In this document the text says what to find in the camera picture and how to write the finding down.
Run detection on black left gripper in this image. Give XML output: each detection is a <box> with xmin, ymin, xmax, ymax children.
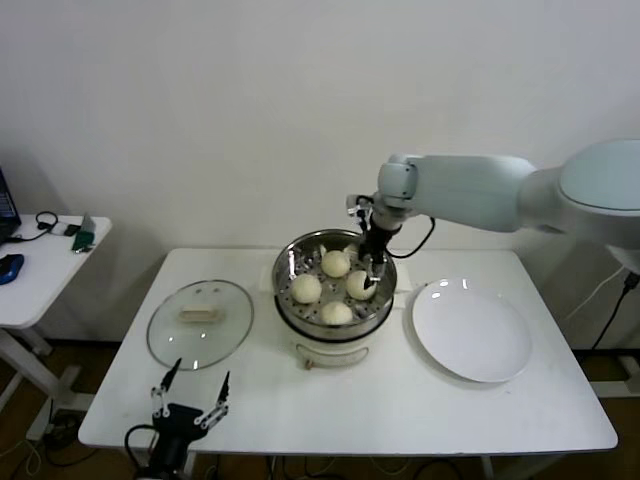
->
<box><xmin>150</xmin><ymin>357</ymin><xmax>232</xmax><ymax>471</ymax></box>

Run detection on blue computer mouse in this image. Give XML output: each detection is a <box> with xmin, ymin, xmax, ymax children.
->
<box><xmin>0</xmin><ymin>253</ymin><xmax>26</xmax><ymax>286</ymax></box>

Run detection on black thin looped cable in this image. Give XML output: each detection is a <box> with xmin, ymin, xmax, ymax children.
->
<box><xmin>4</xmin><ymin>212</ymin><xmax>62</xmax><ymax>244</ymax></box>

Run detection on cream electric cooking pot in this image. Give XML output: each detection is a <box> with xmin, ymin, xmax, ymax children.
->
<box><xmin>257</xmin><ymin>264</ymin><xmax>416</xmax><ymax>372</ymax></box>

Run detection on white steamed baozi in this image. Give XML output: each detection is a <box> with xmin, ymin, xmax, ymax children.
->
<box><xmin>320</xmin><ymin>250</ymin><xmax>351</xmax><ymax>279</ymax></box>
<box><xmin>319</xmin><ymin>301</ymin><xmax>354</xmax><ymax>326</ymax></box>
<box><xmin>345</xmin><ymin>271</ymin><xmax>377</xmax><ymax>301</ymax></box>
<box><xmin>289</xmin><ymin>276</ymin><xmax>323</xmax><ymax>305</ymax></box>

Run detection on perforated steel steamer basket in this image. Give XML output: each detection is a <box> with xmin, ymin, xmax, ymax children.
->
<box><xmin>272</xmin><ymin>228</ymin><xmax>400</xmax><ymax>341</ymax></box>

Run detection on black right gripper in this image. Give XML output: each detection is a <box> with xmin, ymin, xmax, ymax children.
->
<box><xmin>353</xmin><ymin>219</ymin><xmax>402</xmax><ymax>294</ymax></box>

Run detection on floor power strip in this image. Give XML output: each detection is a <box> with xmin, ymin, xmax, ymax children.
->
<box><xmin>42</xmin><ymin>409</ymin><xmax>84</xmax><ymax>446</ymax></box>

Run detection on round glass pot lid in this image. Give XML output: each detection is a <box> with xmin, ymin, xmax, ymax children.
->
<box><xmin>146</xmin><ymin>279</ymin><xmax>255</xmax><ymax>372</ymax></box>

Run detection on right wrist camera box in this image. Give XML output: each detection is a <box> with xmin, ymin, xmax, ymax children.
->
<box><xmin>345</xmin><ymin>193</ymin><xmax>375</xmax><ymax>219</ymax></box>

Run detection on white stand foot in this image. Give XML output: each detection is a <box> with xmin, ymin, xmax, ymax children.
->
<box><xmin>579</xmin><ymin>354</ymin><xmax>640</xmax><ymax>399</ymax></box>

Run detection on white power cable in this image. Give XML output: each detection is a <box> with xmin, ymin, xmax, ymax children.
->
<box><xmin>569</xmin><ymin>264</ymin><xmax>631</xmax><ymax>321</ymax></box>

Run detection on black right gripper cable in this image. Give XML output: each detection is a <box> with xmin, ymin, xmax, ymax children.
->
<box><xmin>387</xmin><ymin>215</ymin><xmax>436</xmax><ymax>259</ymax></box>

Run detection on white side table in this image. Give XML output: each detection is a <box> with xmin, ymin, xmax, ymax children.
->
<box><xmin>0</xmin><ymin>214</ymin><xmax>114</xmax><ymax>441</ymax></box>

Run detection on black power cable with plug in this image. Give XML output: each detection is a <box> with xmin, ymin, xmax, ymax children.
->
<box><xmin>592</xmin><ymin>272</ymin><xmax>640</xmax><ymax>351</ymax></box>

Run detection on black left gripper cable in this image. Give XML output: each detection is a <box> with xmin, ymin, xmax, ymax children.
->
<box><xmin>124</xmin><ymin>424</ymin><xmax>159</xmax><ymax>469</ymax></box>

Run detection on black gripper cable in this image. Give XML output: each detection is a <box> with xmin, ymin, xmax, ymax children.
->
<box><xmin>124</xmin><ymin>424</ymin><xmax>159</xmax><ymax>469</ymax></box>
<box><xmin>387</xmin><ymin>215</ymin><xmax>436</xmax><ymax>259</ymax></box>

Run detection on green circuit board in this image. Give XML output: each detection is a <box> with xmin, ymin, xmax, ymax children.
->
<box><xmin>73</xmin><ymin>213</ymin><xmax>97</xmax><ymax>255</ymax></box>

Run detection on large white plate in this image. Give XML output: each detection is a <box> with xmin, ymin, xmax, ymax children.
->
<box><xmin>411</xmin><ymin>278</ymin><xmax>532</xmax><ymax>384</ymax></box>

